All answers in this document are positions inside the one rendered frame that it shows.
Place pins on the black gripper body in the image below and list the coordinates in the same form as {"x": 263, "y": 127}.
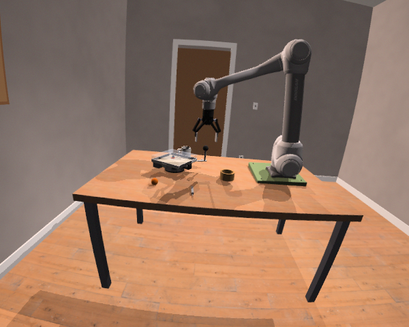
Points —
{"x": 209, "y": 114}

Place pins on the dark grey mug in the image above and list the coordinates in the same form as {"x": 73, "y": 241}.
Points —
{"x": 185, "y": 149}

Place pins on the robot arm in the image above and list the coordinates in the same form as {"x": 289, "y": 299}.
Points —
{"x": 287, "y": 148}

